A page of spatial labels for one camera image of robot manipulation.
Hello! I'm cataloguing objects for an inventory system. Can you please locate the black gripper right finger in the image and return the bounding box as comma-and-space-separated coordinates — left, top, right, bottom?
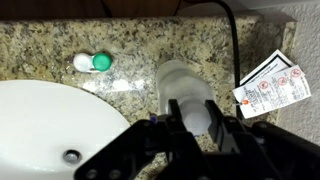
204, 99, 320, 180

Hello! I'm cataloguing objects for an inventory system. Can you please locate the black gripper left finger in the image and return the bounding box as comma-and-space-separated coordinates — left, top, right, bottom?
74, 98, 208, 180

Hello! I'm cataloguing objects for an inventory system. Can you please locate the clear plastic bottle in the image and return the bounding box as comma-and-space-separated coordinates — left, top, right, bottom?
155, 59, 215, 136

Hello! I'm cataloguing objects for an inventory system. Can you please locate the metal sink drain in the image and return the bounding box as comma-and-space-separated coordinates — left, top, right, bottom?
62, 149, 83, 165

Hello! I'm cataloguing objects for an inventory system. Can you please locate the white oval sink basin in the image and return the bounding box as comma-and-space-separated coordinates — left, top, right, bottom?
0, 79, 132, 180

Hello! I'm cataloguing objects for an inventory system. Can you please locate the white tag with red symbols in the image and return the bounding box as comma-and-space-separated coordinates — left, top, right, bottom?
232, 65, 312, 120

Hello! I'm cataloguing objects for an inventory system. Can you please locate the white and green lens case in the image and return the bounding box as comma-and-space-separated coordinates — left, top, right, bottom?
72, 52, 113, 74

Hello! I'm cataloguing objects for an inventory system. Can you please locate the black power cable with plug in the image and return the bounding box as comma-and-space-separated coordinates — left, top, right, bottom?
186, 0, 244, 121

